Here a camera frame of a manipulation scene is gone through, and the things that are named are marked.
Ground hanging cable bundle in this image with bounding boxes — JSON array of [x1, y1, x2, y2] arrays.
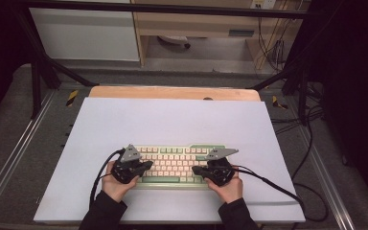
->
[[256, 15, 294, 74]]

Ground aluminium floor rail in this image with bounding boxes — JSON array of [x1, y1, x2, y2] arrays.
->
[[0, 90, 56, 219], [295, 124, 357, 230]]

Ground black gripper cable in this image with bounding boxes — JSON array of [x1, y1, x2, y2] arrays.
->
[[232, 164, 330, 223], [89, 148, 127, 209]]

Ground yellow black tape strip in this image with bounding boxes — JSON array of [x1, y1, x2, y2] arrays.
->
[[271, 95, 289, 110], [65, 89, 80, 107]]

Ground person's right hand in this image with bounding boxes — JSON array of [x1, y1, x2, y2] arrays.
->
[[204, 164, 244, 205]]

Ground white chair base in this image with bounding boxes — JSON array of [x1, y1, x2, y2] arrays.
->
[[157, 34, 192, 50]]

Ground black floor cables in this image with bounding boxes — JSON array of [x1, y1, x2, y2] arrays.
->
[[269, 81, 326, 136]]

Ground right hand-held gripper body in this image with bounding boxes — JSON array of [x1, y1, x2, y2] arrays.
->
[[203, 147, 240, 188]]

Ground white power strip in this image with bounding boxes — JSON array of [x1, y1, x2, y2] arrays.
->
[[250, 0, 278, 11]]

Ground black metal frame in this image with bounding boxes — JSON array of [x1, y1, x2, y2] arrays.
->
[[12, 0, 312, 127]]

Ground person's left hand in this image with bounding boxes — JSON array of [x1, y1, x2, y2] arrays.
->
[[101, 161, 140, 204]]

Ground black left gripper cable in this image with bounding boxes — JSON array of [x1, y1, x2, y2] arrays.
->
[[89, 148, 127, 209]]

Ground green and cream keyboard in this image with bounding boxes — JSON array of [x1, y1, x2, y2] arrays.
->
[[133, 144, 238, 191]]

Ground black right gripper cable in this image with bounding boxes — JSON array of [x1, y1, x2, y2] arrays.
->
[[232, 164, 330, 223]]

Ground light wooden desk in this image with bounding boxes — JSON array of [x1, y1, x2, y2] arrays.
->
[[130, 0, 303, 70]]

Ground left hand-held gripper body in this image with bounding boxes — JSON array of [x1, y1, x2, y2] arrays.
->
[[110, 144, 142, 185]]

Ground white cabinet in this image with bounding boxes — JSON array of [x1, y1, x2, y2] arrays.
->
[[29, 8, 141, 62]]

